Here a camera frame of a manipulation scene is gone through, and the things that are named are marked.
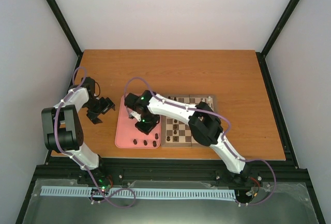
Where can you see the black aluminium frame rail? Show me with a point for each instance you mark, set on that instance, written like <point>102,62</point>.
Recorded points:
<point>124,170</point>

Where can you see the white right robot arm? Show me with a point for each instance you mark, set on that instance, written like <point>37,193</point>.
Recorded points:
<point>203,122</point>

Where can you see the left controller circuit board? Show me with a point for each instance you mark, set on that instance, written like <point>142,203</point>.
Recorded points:
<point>105,184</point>

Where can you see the light blue cable duct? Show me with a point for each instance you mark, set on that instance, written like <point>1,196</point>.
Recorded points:
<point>141,193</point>

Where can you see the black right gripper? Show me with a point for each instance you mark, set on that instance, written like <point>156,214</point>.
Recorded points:
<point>146,130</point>

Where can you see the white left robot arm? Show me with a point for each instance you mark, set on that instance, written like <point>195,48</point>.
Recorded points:
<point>62,130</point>

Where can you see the pink plastic tray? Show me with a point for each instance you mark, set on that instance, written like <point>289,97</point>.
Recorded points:
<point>126,132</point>

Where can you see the wooden chessboard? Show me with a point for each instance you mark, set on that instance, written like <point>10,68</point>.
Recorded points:
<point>185,139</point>

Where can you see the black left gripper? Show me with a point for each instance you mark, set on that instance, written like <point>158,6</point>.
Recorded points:
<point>107,105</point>

